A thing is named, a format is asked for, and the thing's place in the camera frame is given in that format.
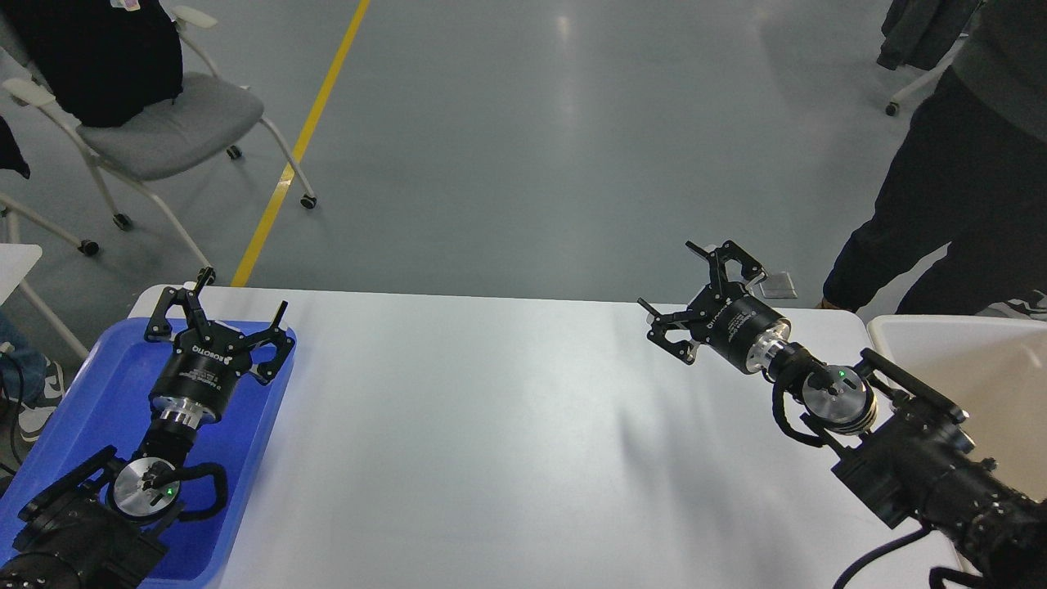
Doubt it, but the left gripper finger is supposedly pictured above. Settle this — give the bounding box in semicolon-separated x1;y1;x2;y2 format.
144;268;216;343
233;301;295;385

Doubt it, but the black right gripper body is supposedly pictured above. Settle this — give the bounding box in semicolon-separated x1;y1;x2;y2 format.
691;282;792;373

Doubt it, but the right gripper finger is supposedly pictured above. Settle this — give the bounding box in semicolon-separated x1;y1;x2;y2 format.
685;240;768;304
637;298;714;365

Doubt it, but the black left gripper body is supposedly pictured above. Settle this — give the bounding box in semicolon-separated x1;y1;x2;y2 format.
149;323;252;424

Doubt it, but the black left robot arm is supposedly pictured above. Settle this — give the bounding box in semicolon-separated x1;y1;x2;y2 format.
2;268;295;588

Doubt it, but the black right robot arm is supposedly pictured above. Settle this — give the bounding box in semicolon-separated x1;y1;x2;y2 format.
644;240;1046;588

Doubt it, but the blue plastic tray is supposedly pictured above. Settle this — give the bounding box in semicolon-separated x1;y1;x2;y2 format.
1;318;294;588

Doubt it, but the clear floor plate right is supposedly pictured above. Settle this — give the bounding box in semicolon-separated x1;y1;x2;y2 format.
759;271;799;299

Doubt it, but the seated person in jeans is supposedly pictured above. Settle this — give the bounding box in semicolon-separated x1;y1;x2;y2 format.
1;316;67;443

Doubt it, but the grey office chair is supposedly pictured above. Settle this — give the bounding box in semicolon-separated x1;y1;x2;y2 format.
2;5;317;265

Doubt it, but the beige plastic bin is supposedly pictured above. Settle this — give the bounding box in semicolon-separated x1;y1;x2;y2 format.
868;316;1046;500

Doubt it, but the black jacket on chair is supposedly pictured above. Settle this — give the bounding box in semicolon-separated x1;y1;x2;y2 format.
2;1;183;128

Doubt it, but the person in black trousers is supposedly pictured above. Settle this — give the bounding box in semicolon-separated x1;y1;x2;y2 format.
819;1;1046;316

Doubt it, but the white chair base right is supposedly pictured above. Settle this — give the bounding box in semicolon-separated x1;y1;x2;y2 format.
883;36;966;117

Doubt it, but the white chair frame left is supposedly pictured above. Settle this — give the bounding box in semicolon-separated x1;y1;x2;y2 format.
0;192;107;361

